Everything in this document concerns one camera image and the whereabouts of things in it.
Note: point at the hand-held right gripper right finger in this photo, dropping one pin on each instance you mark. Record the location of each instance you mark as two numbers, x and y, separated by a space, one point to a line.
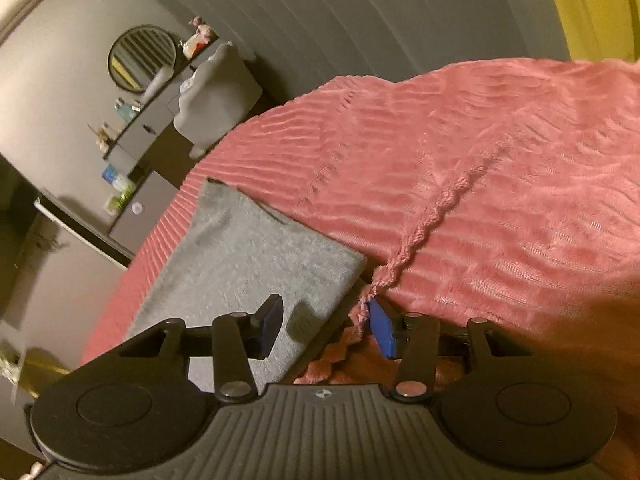
382 331

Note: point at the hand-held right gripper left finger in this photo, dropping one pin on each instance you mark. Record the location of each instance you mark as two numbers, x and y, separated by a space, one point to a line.
272 321

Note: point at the grey pants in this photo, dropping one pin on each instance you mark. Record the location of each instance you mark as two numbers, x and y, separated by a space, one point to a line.
240 255

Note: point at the grey mini fridge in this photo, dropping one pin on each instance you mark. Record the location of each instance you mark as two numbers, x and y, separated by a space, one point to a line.
145 210

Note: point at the green packet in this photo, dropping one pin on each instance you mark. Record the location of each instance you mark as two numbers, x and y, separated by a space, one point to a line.
120 199

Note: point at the pink ribbed blanket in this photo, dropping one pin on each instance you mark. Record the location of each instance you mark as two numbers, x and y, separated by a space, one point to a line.
500 160

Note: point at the blue and white box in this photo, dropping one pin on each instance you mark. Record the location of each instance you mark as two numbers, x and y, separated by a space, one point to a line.
115 175

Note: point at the white wardrobe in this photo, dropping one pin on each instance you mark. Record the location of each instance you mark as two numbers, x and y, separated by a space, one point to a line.
50 270

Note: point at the grey desk with drawers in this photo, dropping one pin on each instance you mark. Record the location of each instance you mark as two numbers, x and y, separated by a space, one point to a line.
145 131

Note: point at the small beige figurine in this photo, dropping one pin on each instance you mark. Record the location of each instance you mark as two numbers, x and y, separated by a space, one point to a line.
104 140

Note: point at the teal container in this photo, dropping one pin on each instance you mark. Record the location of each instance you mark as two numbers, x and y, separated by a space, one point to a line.
126 109

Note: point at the pink plush toy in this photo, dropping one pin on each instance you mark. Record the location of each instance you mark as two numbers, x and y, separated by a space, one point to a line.
198 42

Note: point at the round black-framed mirror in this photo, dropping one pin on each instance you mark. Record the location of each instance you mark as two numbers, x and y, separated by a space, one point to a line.
137 55

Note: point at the yellow curtain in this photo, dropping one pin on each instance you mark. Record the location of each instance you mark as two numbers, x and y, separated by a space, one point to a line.
590 5

